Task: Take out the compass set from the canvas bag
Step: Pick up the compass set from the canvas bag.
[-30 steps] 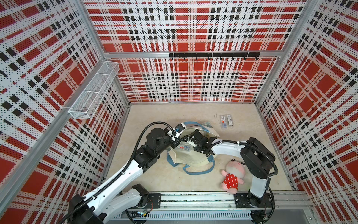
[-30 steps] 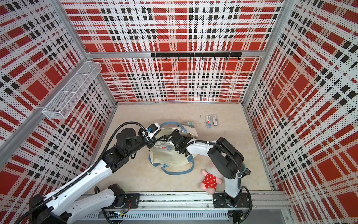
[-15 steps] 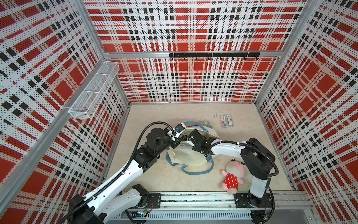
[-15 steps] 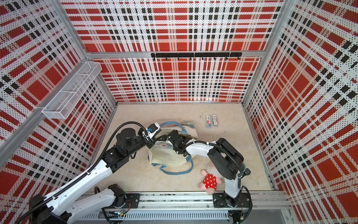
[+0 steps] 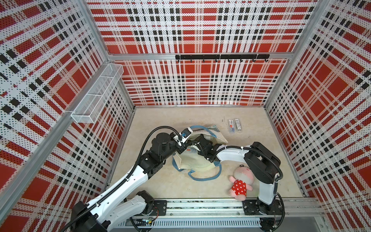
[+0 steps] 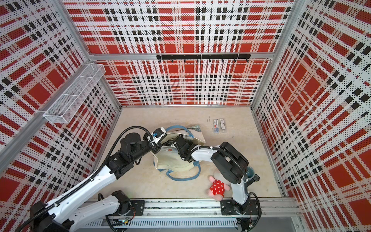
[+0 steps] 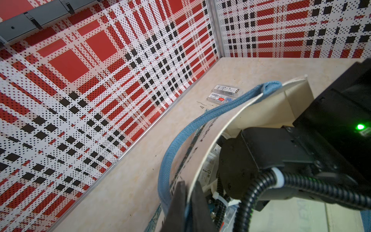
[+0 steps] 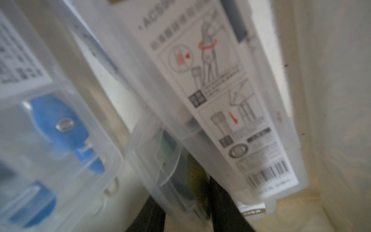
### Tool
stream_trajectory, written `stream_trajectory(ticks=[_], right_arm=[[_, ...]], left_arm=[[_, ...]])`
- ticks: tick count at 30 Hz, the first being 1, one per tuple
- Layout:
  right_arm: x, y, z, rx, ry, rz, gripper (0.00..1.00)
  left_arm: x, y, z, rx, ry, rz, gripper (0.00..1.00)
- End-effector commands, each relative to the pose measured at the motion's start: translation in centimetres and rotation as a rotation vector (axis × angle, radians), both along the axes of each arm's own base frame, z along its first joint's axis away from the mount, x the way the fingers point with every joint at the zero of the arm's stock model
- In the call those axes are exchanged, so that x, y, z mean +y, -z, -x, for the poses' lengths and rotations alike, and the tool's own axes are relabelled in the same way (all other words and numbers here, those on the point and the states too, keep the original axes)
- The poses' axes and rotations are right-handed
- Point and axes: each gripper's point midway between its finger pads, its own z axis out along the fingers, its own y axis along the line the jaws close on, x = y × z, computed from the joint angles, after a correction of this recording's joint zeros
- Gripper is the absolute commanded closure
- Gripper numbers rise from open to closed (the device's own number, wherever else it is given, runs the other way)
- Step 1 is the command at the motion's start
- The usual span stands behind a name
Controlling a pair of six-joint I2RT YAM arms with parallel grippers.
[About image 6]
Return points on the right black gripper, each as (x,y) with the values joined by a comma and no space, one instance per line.
(191,143)

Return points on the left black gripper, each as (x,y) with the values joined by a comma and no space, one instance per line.
(156,148)

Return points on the cream canvas tote bag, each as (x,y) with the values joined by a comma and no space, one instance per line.
(174,164)

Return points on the clear compass set case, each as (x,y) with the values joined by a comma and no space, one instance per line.
(216,128)
(223,125)

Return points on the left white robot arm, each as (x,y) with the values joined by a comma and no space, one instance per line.
(66,214)

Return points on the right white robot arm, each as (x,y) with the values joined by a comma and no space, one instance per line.
(233,171)

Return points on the pink plush toy red dress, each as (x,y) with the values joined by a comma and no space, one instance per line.
(219,186)

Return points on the teal ceramic cup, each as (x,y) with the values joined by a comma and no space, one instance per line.
(250,173)

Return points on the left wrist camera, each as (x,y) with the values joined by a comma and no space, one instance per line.
(159,133)

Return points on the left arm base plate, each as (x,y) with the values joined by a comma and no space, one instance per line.
(133,208)

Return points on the white wire mesh basket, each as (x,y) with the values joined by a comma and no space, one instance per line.
(67,104)

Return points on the black wall hook rail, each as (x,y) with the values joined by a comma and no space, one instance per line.
(204,57)

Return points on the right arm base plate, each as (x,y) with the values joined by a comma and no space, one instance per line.
(230,207)

